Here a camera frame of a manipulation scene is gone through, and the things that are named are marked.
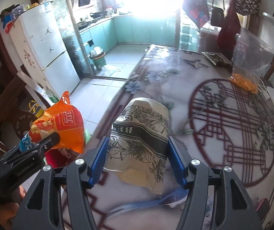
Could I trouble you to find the dark red hanging cloth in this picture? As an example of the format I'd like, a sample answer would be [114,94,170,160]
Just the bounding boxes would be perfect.
[216,0,241,52]

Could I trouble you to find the teal kitchen cabinets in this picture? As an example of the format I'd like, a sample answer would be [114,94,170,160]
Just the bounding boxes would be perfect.
[79,16,176,53]

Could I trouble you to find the orange snack bag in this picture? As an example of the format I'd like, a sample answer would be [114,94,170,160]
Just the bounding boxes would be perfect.
[19,91,85,153]

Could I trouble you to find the plaid hanging towel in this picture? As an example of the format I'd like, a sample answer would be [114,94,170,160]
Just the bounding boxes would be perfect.
[182,0,210,29]

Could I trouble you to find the clear zip bag orange snacks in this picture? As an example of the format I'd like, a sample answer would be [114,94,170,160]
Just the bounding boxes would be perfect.
[230,29,274,94]

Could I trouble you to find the wooden chair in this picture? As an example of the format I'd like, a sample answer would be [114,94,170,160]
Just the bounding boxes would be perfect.
[263,56,274,80]

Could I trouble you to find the floral printed paper cup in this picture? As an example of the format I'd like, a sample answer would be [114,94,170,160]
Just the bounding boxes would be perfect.
[105,97,169,194]

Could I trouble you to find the green trash bin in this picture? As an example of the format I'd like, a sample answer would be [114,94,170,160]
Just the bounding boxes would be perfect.
[90,46,106,71]

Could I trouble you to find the white charger cable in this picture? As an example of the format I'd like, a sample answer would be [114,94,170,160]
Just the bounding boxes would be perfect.
[257,77,272,100]

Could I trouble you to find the white refrigerator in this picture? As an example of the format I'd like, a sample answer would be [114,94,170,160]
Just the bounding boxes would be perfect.
[9,2,80,97]

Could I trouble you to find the white plastic bag on floor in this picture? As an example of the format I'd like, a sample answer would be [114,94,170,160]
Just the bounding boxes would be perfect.
[102,64,121,77]

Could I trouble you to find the black small hanging bag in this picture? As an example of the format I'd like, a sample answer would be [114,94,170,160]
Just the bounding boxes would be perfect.
[210,7,225,27]

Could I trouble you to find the dark patterned packet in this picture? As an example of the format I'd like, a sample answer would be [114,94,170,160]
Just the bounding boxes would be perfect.
[201,51,233,67]

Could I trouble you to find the black white patterned bag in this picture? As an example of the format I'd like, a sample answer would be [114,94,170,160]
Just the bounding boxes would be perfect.
[235,0,261,16]

